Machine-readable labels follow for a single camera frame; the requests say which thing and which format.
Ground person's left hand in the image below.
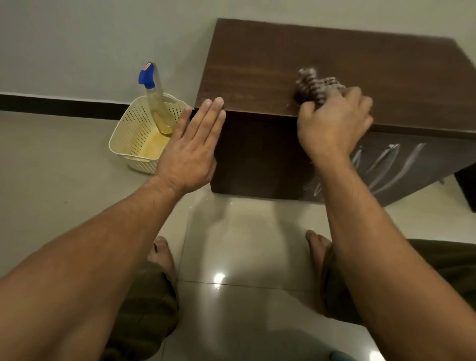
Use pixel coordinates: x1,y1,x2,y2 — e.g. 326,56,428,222
153,97,227,197

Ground person's right hand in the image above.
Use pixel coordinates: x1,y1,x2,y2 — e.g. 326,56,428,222
297,86,374,161

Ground brown checked cleaning cloth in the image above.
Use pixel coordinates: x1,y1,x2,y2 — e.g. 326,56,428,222
294,68,347,109

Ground person's right forearm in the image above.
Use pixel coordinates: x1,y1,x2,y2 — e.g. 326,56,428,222
312,154,476,361

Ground person's left forearm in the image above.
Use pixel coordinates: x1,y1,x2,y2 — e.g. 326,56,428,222
0,175,186,361

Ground clear spray bottle blue nozzle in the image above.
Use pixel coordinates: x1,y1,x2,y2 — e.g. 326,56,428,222
138,62,176,137

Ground cream perforated plastic basket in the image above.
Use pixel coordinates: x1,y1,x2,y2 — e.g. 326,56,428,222
109,93,192,175

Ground dark brown wooden cabinet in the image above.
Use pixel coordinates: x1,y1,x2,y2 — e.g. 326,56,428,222
194,18,476,213

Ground person's left foot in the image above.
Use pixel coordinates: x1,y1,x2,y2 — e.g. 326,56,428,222
147,236,178,285

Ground person's foot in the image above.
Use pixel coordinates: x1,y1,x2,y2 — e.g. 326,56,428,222
306,229,332,287
147,236,178,285

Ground person's right foot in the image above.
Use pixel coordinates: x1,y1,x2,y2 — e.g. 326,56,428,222
306,229,332,287

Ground olive green trousers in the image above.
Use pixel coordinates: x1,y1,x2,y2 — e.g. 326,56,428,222
100,238,476,361

